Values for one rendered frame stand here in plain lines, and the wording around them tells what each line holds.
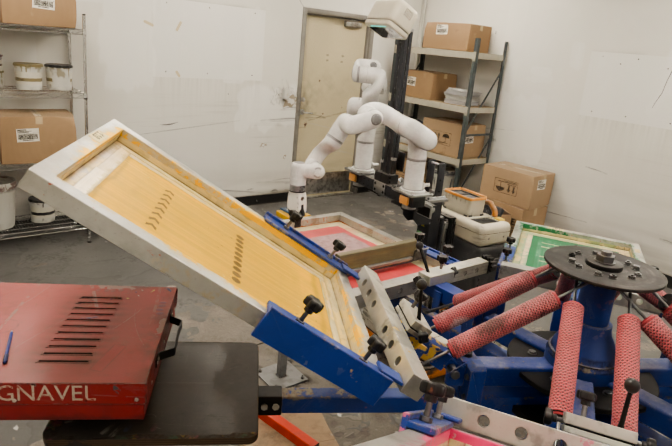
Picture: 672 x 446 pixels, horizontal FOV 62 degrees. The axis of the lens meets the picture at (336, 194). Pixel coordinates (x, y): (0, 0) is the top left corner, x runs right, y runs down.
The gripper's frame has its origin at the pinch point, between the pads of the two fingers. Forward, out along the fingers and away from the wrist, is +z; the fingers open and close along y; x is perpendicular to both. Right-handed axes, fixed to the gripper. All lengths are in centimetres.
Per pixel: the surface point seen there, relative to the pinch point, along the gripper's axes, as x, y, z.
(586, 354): 7, -147, -11
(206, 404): 91, -100, 3
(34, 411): 127, -95, -6
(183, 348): 86, -74, 3
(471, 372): 35, -132, -6
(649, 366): -16, -154, -4
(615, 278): 7, -149, -33
